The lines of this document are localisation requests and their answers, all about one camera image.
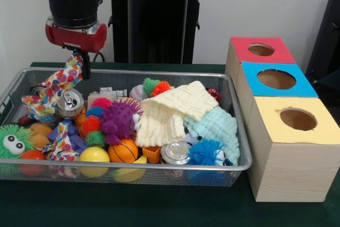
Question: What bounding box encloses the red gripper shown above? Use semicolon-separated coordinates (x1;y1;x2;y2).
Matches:
44;15;108;80

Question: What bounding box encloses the colourful spotted cloth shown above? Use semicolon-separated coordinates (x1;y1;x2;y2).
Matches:
42;121;81;162
21;54;84;122

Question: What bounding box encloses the dented silver can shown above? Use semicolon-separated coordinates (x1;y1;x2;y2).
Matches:
55;88;87;120

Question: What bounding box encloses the cream waffle cloth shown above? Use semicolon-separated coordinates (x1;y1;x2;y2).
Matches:
134;80;220;148

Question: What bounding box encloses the wooden box with three holes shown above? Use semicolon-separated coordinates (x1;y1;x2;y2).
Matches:
225;36;340;203

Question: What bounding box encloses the purple spiky hedgehog toy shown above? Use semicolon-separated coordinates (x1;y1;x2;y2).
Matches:
100;101;144;146

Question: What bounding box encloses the tan plush teddy bear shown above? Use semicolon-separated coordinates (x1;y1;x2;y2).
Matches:
28;122;53;149

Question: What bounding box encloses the orange toy basketball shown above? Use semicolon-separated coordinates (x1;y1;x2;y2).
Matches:
108;138;139;164

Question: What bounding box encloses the green fuzzy toy with eyes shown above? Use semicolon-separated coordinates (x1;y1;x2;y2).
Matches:
0;124;36;159

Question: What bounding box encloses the silver drink can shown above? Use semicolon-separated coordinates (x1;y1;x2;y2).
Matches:
160;141;191;165

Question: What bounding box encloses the blue fuzzy toy with eyes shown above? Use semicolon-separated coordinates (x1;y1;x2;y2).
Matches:
188;138;233;166

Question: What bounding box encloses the dark green table cloth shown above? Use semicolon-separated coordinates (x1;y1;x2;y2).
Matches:
317;69;340;97
0;62;340;227

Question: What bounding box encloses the mint waffle cloth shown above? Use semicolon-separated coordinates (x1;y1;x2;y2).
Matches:
183;106;240;166

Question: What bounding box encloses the black upright panel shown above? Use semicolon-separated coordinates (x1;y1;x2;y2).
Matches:
305;0;340;79

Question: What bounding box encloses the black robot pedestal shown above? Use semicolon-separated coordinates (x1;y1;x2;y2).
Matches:
102;0;213;64

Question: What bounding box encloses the silver wire mesh bin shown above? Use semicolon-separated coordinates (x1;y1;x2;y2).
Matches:
0;66;253;188

